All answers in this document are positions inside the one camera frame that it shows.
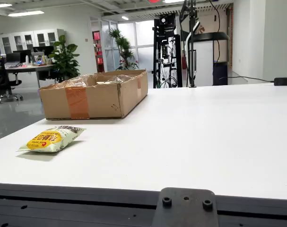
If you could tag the yellow green snack bag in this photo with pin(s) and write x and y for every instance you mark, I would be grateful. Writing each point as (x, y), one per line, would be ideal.
(45, 141)

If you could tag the dark blue bin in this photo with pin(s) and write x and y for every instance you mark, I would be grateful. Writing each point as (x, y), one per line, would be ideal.
(220, 73)

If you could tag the open cardboard box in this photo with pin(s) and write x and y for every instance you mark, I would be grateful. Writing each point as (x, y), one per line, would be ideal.
(103, 101)

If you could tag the red fire extinguisher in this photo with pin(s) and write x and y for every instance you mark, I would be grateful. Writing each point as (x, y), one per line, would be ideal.
(184, 62)

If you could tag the tall slim potted plant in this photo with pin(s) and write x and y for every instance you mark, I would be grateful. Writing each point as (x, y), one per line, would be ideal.
(124, 50)

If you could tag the clear plastic bag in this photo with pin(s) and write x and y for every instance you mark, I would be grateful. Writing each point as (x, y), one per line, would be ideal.
(81, 80)

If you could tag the black equipment rack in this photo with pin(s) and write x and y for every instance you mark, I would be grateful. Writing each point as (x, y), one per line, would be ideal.
(165, 47)

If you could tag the red display shelf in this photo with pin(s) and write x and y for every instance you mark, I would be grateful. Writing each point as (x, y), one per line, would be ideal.
(98, 52)

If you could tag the white cabinet with black top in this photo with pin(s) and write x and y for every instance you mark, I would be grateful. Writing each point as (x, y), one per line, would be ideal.
(204, 59)

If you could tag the black stand pole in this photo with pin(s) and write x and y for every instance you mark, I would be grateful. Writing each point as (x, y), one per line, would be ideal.
(192, 47)

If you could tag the black hex bolt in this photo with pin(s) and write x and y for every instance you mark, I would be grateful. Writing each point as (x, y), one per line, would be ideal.
(207, 205)
(167, 201)

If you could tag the broad leaf potted plant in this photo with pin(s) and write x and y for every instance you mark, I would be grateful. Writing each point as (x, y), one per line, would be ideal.
(64, 59)

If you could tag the small ceiling light panel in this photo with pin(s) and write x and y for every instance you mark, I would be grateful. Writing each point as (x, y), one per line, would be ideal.
(125, 18)

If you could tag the black mounting plate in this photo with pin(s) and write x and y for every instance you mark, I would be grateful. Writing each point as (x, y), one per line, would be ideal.
(185, 215)

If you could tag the bright ceiling light panel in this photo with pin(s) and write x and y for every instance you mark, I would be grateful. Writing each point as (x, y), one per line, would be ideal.
(174, 1)

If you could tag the wide black computer monitor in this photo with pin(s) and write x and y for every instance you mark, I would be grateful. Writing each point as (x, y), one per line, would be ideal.
(45, 50)

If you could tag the office desk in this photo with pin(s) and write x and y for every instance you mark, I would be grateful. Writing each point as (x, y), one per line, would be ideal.
(27, 69)

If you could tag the white plastic bottle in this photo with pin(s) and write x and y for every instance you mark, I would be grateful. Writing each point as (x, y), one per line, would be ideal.
(27, 60)

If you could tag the small black computer monitor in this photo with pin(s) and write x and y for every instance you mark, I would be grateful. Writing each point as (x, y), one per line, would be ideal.
(12, 57)

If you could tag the black power adapter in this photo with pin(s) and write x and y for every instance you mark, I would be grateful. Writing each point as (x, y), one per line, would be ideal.
(284, 81)

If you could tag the black office chair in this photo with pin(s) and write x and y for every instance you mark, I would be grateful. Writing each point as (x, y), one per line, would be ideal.
(2, 80)

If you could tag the long ceiling light panel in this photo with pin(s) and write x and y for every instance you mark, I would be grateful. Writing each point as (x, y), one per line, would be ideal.
(26, 13)

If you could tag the short ceiling light panel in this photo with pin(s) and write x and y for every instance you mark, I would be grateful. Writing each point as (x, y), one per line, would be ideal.
(0, 6)

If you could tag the black aluminium rail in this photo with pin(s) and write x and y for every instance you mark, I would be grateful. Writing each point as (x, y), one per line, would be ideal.
(74, 208)

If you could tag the white wall cabinets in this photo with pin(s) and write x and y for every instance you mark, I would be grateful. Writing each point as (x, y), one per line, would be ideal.
(20, 40)

